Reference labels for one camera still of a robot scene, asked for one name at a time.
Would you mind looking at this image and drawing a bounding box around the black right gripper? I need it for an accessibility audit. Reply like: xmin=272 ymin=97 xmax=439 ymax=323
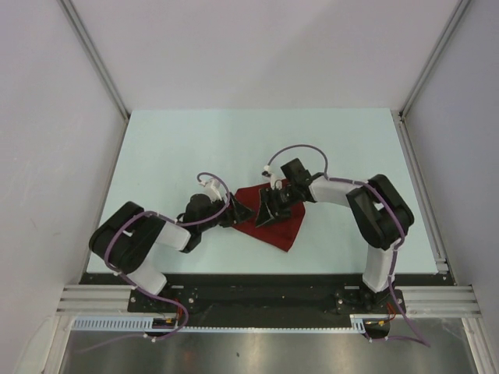
xmin=256 ymin=183 xmax=300 ymax=227

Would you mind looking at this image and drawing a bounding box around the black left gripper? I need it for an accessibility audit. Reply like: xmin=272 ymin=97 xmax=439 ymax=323
xmin=198 ymin=192 xmax=254 ymax=233

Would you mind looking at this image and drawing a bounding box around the red cloth napkin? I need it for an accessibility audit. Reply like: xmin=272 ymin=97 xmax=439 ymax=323
xmin=234 ymin=182 xmax=306 ymax=252

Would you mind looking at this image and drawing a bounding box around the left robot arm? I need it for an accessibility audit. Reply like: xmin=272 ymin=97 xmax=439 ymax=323
xmin=89 ymin=193 xmax=255 ymax=312

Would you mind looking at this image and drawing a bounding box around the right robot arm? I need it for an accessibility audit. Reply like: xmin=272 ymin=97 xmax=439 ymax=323
xmin=255 ymin=158 xmax=415 ymax=312

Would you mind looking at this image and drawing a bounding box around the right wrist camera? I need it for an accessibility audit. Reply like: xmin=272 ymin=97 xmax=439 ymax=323
xmin=262 ymin=164 xmax=283 ymax=190

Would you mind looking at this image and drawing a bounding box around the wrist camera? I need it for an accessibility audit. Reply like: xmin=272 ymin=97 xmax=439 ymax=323
xmin=262 ymin=164 xmax=283 ymax=190
xmin=199 ymin=178 xmax=224 ymax=202

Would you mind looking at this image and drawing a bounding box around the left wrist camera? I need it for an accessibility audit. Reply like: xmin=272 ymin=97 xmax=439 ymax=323
xmin=199 ymin=178 xmax=224 ymax=202

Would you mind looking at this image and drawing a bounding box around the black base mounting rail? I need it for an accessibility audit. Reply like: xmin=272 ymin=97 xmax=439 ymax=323
xmin=80 ymin=272 xmax=405 ymax=328

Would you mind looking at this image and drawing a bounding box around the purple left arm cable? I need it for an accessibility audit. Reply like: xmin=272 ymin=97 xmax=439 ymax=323
xmin=73 ymin=172 xmax=231 ymax=354

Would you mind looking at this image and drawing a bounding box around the white slotted cable duct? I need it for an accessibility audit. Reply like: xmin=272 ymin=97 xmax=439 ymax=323
xmin=72 ymin=313 xmax=375 ymax=334

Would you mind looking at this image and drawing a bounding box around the front aluminium frame rail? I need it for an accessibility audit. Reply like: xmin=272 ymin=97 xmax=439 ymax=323
xmin=56 ymin=285 xmax=132 ymax=316

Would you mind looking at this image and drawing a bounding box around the right aluminium table rail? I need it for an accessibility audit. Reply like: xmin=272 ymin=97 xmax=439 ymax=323
xmin=391 ymin=111 xmax=484 ymax=374

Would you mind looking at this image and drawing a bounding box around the left aluminium frame post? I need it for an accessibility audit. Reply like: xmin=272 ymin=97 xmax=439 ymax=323
xmin=57 ymin=0 xmax=131 ymax=124

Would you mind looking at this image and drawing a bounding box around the aluminium frame post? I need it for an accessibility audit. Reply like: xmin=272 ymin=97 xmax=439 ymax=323
xmin=397 ymin=0 xmax=473 ymax=120
xmin=57 ymin=0 xmax=131 ymax=124

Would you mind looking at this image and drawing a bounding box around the right aluminium frame post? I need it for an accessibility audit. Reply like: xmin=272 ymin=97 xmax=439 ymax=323
xmin=397 ymin=0 xmax=473 ymax=120

